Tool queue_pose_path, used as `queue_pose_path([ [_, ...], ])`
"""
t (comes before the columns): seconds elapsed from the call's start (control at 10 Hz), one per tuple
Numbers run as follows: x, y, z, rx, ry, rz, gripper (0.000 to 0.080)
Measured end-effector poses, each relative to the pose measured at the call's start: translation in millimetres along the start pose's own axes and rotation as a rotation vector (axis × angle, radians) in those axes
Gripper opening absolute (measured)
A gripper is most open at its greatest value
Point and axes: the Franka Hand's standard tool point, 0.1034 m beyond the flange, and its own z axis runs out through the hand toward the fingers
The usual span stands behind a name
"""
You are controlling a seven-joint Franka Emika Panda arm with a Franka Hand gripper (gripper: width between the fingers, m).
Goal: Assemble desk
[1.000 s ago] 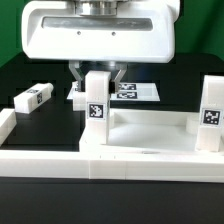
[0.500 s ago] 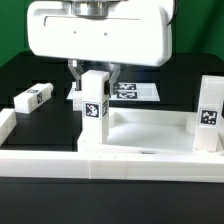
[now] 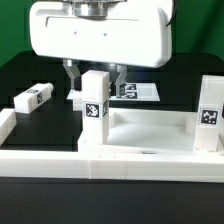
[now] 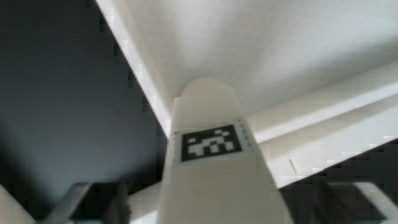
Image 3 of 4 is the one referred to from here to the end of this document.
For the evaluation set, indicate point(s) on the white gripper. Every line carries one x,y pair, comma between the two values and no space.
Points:
134,32

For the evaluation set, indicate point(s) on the white desk tabletop tray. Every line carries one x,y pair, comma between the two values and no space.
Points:
149,132

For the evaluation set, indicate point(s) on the white marker sheet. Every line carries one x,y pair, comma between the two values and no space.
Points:
129,92

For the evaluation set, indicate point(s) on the white U-shaped fence frame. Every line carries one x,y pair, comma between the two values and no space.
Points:
119,166

